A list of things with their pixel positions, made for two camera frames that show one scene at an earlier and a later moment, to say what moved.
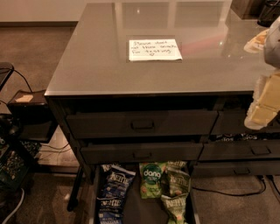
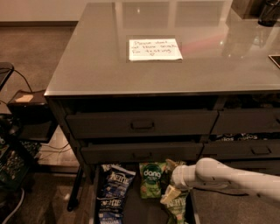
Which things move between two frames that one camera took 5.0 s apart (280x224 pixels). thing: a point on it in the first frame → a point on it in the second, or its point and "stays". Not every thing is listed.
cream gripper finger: (266, 101) → (184, 177)
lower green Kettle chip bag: (176, 205) stays
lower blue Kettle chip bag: (110, 209) stays
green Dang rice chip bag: (150, 175) stays
